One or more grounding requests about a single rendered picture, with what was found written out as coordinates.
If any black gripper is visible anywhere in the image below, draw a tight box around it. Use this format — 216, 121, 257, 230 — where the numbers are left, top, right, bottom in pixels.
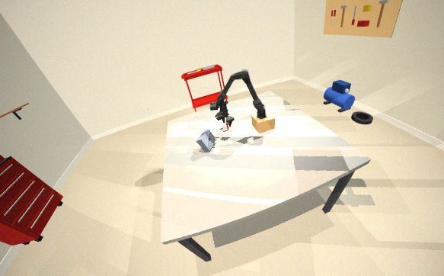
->
220, 109, 235, 127

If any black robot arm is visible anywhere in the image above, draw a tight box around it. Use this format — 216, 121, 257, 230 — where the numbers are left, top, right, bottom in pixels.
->
210, 69, 267, 120

